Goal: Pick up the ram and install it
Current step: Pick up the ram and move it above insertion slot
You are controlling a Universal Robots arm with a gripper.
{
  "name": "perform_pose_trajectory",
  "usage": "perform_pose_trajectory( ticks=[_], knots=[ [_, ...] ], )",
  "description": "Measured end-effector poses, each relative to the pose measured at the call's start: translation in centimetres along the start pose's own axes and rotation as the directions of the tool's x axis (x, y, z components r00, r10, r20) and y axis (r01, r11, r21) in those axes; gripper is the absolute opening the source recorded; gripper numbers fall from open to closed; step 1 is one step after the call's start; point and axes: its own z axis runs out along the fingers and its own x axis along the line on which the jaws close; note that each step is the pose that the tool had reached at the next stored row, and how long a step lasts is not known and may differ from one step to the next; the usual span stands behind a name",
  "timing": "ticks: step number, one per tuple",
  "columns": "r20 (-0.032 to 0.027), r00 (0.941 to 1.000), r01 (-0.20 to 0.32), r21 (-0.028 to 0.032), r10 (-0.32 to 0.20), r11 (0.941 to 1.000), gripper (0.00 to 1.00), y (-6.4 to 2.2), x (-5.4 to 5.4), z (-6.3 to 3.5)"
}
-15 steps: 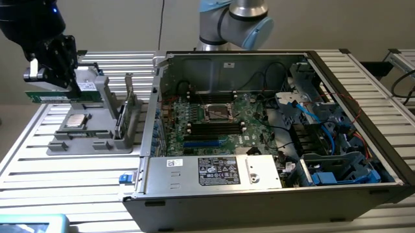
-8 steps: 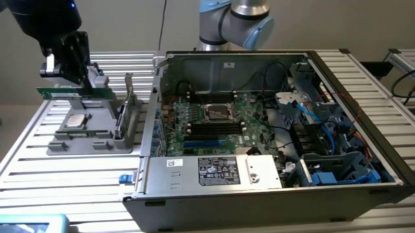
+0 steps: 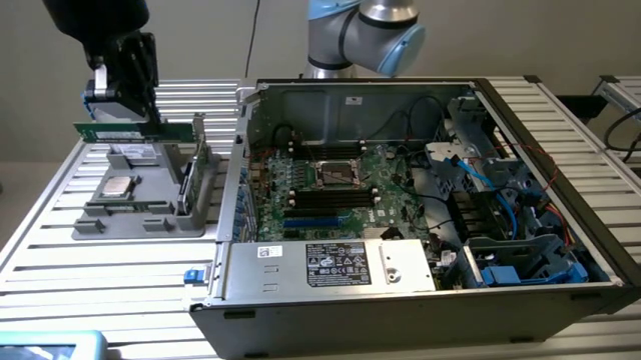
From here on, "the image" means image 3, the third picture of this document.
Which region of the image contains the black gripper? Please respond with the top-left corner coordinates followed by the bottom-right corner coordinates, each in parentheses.
top-left (81, 31), bottom-right (169, 126)

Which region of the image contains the green RAM stick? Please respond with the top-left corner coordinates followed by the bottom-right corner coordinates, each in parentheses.
top-left (73, 119), bottom-right (196, 145)

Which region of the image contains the black RAM slot bank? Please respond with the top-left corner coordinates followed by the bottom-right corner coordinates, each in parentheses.
top-left (289, 143), bottom-right (365, 161)

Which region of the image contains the black RAM slot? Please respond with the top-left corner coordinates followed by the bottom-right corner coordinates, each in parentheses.
top-left (289, 197), bottom-right (376, 206)
top-left (289, 188), bottom-right (375, 196)
top-left (289, 193), bottom-right (376, 200)
top-left (288, 202), bottom-right (377, 210)

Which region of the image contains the green graphics card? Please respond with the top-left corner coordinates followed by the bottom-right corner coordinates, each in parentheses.
top-left (189, 112), bottom-right (213, 181)

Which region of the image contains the silver CPU chip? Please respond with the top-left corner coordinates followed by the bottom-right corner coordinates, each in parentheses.
top-left (101, 174), bottom-right (137, 197)

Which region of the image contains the black disk drive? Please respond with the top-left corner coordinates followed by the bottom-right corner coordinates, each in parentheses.
top-left (176, 160), bottom-right (197, 218)

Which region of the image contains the grey parts rack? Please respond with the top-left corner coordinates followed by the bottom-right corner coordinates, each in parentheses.
top-left (69, 141), bottom-right (222, 242)

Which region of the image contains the CPU socket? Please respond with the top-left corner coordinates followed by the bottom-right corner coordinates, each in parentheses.
top-left (305, 158), bottom-right (365, 189)

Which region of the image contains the black expansion slot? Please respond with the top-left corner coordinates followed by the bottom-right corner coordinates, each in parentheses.
top-left (281, 209), bottom-right (339, 220)

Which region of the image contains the blue expansion slot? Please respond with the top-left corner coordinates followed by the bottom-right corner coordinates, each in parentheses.
top-left (281, 217), bottom-right (339, 229)

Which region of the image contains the blue case latch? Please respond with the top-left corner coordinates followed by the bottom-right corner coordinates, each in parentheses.
top-left (182, 265), bottom-right (208, 287)

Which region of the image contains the green motherboard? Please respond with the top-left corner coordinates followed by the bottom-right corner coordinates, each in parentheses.
top-left (253, 145), bottom-right (432, 242)

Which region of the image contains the silver power supply unit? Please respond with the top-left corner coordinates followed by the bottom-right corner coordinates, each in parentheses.
top-left (221, 238), bottom-right (437, 300)

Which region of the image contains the silver disk bay cage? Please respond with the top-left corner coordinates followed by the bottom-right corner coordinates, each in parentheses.
top-left (423, 95), bottom-right (532, 196)

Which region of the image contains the teal framed device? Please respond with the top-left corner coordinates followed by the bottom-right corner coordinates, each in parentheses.
top-left (0, 329), bottom-right (109, 360)

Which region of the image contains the open PC case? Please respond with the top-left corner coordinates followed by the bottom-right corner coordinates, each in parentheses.
top-left (185, 76), bottom-right (638, 350)

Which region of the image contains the blue disk bay caddy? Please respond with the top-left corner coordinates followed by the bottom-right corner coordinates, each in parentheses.
top-left (478, 261), bottom-right (587, 288)

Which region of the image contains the aluminium slat side table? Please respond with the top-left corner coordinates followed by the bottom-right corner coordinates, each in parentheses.
top-left (591, 74), bottom-right (641, 123)

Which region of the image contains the silver blue wrist camera box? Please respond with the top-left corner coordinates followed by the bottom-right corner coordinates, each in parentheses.
top-left (81, 64), bottom-right (132, 123)

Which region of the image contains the thin black hanging cable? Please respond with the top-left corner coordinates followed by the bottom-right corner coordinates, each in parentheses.
top-left (244, 0), bottom-right (263, 79)

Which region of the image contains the short black wire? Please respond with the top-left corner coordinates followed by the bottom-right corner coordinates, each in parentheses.
top-left (271, 124), bottom-right (295, 147)

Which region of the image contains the black looped wire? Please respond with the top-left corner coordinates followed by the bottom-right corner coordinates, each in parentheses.
top-left (387, 94), bottom-right (447, 145)

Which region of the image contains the blue SATA wire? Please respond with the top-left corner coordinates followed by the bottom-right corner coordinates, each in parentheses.
top-left (448, 154), bottom-right (495, 189)
top-left (492, 186), bottom-right (530, 243)

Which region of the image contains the red thin wire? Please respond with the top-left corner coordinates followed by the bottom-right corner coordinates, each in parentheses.
top-left (478, 143), bottom-right (560, 197)

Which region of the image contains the thick black cable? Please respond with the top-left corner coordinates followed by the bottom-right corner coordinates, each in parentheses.
top-left (602, 106), bottom-right (641, 163)

